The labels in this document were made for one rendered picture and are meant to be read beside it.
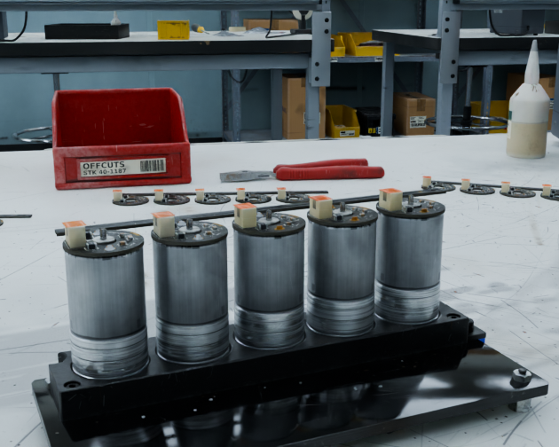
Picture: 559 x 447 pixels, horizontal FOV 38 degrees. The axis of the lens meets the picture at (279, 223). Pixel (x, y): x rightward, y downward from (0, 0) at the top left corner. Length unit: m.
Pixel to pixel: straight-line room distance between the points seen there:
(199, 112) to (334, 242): 4.50
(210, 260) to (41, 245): 0.23
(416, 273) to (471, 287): 0.11
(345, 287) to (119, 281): 0.08
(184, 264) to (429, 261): 0.09
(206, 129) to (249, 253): 4.53
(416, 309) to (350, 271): 0.03
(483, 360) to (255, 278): 0.09
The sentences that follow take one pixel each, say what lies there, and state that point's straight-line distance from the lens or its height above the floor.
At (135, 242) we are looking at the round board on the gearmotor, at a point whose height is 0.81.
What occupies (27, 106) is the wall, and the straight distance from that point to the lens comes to 4.76.
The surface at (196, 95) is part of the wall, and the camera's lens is 4.76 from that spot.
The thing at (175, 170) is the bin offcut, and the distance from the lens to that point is 0.62.
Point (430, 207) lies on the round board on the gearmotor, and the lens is 0.30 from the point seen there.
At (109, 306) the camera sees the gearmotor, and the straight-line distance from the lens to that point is 0.26.
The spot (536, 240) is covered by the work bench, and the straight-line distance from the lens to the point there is 0.49.
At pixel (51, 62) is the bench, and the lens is 2.66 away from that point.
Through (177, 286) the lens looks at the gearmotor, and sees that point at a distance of 0.26.
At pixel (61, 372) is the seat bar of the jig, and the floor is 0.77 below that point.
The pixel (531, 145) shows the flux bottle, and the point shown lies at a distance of 0.74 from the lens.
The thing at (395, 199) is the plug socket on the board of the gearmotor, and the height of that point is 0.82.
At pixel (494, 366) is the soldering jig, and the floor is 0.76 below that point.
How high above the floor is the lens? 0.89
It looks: 16 degrees down
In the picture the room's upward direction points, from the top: straight up
